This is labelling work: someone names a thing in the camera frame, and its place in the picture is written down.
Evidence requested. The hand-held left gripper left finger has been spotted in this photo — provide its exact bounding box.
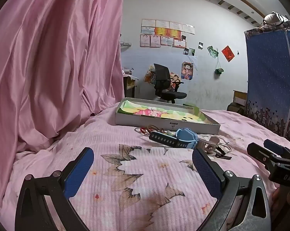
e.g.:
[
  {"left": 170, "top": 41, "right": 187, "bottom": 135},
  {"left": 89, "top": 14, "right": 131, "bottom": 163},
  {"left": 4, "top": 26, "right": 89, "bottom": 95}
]
[{"left": 15, "top": 147, "right": 95, "bottom": 231}]

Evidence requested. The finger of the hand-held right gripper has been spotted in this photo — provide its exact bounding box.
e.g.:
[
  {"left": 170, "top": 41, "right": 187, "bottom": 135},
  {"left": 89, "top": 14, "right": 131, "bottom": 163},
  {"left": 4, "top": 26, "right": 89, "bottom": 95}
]
[
  {"left": 247, "top": 142, "right": 277, "bottom": 167},
  {"left": 264, "top": 139, "right": 290, "bottom": 161}
]

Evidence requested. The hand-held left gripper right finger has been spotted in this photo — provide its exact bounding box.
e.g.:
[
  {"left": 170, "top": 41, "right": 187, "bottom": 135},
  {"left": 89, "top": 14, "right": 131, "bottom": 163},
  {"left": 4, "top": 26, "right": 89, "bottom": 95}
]
[{"left": 192, "top": 147, "right": 272, "bottom": 231}]

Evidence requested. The metal key bunch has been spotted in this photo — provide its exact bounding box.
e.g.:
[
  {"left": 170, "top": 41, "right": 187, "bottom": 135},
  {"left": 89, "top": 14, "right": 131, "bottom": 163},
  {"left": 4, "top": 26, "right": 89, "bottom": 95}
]
[{"left": 215, "top": 147, "right": 232, "bottom": 160}]

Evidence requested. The pale claw hair clip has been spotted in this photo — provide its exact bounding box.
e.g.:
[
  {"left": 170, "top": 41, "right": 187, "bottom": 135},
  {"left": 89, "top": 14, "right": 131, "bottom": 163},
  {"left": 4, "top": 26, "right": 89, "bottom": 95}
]
[{"left": 198, "top": 136, "right": 224, "bottom": 155}]

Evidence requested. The blue watch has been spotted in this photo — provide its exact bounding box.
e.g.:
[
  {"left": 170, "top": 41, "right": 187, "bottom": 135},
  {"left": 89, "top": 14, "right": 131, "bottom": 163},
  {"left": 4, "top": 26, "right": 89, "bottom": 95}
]
[{"left": 148, "top": 127, "right": 200, "bottom": 150}]

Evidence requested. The grey tray with colourful lining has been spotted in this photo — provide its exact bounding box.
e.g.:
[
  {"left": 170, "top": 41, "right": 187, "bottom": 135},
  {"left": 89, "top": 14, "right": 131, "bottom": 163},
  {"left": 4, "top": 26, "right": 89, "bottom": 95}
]
[{"left": 115, "top": 97, "right": 221, "bottom": 135}]

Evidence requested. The dark brown box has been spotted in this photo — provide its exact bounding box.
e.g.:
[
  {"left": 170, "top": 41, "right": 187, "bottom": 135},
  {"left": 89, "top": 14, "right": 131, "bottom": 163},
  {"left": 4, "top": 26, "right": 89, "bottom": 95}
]
[{"left": 226, "top": 102, "right": 246, "bottom": 115}]

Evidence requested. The pink floral blanket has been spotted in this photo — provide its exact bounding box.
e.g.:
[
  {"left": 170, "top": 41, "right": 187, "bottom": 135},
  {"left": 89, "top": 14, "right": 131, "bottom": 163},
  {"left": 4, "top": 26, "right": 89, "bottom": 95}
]
[{"left": 0, "top": 101, "right": 290, "bottom": 231}]

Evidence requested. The brown cardboard box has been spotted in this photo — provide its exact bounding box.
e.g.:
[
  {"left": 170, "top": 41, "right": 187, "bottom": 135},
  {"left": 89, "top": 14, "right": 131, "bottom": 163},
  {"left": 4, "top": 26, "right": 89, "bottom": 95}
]
[{"left": 233, "top": 90, "right": 248, "bottom": 106}]

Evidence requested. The blue fabric wardrobe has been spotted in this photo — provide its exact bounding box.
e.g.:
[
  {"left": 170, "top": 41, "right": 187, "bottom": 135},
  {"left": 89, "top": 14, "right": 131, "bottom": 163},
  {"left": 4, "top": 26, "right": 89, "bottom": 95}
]
[{"left": 244, "top": 20, "right": 290, "bottom": 142}]

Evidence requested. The green hanging basket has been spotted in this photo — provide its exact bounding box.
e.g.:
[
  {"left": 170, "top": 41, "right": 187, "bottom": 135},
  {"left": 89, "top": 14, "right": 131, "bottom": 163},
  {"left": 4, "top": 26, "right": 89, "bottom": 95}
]
[{"left": 215, "top": 55, "right": 224, "bottom": 79}]

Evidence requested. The wooden desk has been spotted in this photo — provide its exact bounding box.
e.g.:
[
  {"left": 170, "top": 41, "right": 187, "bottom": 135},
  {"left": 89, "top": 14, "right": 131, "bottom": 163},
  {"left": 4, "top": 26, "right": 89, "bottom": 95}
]
[{"left": 122, "top": 74, "right": 140, "bottom": 99}]

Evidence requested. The red paper square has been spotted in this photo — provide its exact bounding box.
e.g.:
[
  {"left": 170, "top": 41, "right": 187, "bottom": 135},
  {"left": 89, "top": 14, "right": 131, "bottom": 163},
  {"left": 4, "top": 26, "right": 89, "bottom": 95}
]
[{"left": 221, "top": 45, "right": 235, "bottom": 62}]

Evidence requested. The black office chair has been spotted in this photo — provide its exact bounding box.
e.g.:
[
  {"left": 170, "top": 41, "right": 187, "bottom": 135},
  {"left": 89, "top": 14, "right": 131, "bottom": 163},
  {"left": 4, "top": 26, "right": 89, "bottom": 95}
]
[{"left": 153, "top": 63, "right": 187, "bottom": 104}]

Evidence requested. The pink satin curtain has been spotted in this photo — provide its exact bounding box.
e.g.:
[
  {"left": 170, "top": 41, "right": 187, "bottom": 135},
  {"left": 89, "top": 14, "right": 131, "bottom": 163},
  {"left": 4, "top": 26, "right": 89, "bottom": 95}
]
[{"left": 0, "top": 0, "right": 126, "bottom": 212}]

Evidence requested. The colourful poster behind chair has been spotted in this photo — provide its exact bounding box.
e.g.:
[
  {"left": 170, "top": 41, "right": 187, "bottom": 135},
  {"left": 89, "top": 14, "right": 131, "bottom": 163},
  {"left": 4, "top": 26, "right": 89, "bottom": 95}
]
[{"left": 144, "top": 64, "right": 177, "bottom": 85}]

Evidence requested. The bag on wardrobe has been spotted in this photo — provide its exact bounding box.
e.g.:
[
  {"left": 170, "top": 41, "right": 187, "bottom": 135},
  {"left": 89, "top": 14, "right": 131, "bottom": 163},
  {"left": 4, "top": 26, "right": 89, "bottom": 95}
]
[{"left": 263, "top": 12, "right": 290, "bottom": 27}]

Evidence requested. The cartoon wall poster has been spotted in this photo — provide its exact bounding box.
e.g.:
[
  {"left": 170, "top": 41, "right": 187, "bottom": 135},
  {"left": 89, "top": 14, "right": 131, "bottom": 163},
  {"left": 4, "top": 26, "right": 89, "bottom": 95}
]
[{"left": 181, "top": 61, "right": 194, "bottom": 80}]

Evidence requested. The green wall photo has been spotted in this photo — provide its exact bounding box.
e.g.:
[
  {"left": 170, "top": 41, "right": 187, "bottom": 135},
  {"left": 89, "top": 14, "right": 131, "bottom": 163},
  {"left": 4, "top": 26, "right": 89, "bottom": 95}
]
[{"left": 207, "top": 45, "right": 219, "bottom": 58}]

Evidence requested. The group of wall certificates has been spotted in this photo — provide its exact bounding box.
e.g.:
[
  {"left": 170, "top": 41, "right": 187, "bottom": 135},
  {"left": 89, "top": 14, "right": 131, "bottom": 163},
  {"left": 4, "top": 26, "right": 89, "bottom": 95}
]
[{"left": 140, "top": 19, "right": 196, "bottom": 49}]

